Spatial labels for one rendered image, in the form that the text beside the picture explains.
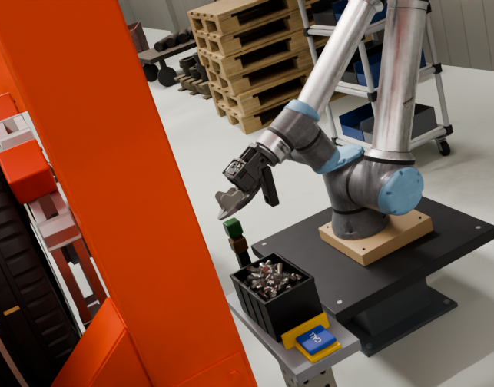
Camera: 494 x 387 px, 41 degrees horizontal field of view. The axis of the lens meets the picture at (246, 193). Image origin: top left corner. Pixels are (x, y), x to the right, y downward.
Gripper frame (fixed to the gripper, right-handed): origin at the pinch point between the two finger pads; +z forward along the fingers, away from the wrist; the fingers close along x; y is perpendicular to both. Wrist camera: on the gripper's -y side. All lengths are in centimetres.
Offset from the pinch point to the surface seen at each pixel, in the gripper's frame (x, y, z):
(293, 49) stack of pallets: -243, -94, -146
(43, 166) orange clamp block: 31, 52, 19
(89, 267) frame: 31, 33, 28
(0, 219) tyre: 31, 51, 30
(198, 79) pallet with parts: -413, -119, -126
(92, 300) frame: -6.3, 10.1, 37.3
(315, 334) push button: 32.9, -19.6, 9.1
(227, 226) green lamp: -1.2, -3.3, 0.8
